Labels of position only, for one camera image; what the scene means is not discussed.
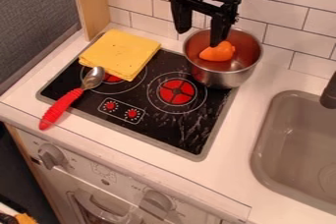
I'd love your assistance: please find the red handled silver spoon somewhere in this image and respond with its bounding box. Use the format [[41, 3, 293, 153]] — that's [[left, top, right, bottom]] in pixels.
[[37, 66, 107, 132]]

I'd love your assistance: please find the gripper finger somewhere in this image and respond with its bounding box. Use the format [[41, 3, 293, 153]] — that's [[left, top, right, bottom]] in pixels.
[[169, 0, 195, 35], [208, 13, 234, 48]]

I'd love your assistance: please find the tap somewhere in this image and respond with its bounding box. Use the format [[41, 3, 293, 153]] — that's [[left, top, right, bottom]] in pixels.
[[318, 71, 336, 110]]

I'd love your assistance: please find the silver pot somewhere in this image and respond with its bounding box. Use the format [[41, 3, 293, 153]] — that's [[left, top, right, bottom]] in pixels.
[[181, 28, 265, 90]]

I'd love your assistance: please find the orange toy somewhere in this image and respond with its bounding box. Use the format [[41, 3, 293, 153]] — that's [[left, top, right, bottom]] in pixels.
[[197, 40, 237, 63]]

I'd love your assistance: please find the yellow cloth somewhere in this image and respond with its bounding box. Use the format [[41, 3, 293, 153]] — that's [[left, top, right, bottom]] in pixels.
[[77, 28, 163, 83]]

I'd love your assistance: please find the toy sink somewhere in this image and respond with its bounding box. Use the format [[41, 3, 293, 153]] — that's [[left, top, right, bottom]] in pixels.
[[249, 89, 336, 216]]

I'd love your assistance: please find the toy stove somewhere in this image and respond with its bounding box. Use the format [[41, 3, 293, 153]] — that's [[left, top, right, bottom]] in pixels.
[[35, 30, 241, 163]]

